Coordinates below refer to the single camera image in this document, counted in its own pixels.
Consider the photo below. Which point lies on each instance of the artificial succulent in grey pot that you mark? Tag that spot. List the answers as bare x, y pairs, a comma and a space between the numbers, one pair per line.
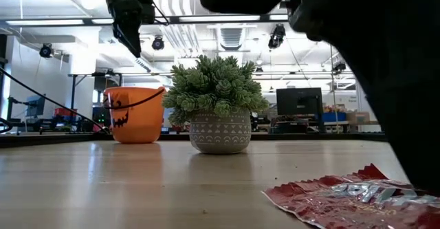
213, 84

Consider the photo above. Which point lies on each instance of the black computer monitor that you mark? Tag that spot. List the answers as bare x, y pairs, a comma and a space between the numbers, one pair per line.
299, 101

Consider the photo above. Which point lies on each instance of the black table edge rail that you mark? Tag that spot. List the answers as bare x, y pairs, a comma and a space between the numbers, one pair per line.
51, 139

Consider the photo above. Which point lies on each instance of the blue-lit monitor screen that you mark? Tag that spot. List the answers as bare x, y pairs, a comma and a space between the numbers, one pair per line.
36, 106

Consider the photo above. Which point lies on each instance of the red storage bin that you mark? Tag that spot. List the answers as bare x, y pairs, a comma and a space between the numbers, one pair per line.
65, 112

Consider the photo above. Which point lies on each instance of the white pillar cabinet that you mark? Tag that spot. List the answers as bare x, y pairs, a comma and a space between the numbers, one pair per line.
359, 95

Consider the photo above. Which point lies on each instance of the black metal stand frame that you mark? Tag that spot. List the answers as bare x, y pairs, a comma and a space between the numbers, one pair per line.
73, 98

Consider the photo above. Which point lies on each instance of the silver ventilation duct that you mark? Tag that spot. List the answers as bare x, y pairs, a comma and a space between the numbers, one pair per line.
232, 38

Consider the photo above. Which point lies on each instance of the wooden background table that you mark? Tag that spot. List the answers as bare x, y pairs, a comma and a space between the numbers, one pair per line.
343, 123

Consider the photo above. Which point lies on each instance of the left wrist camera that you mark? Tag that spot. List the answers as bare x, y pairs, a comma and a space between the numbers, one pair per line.
148, 2

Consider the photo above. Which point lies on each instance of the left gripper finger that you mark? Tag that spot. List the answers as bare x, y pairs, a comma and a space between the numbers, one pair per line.
134, 34
123, 38

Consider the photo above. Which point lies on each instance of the blue storage bin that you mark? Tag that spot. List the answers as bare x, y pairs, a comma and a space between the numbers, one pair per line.
331, 116

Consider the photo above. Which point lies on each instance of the red Skittles candy packet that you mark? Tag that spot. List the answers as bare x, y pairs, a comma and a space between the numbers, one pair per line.
326, 201

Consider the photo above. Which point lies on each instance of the black ceiling-mounted camera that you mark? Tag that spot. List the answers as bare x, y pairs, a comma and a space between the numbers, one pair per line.
276, 36
46, 50
158, 44
340, 66

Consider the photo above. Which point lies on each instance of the cardboard box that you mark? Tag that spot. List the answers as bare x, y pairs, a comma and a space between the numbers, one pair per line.
357, 116

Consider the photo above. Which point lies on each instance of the orange pumpkin face bucket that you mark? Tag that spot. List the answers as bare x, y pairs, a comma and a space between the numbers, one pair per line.
141, 122

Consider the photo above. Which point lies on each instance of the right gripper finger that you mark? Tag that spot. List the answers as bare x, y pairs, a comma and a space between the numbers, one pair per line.
412, 136

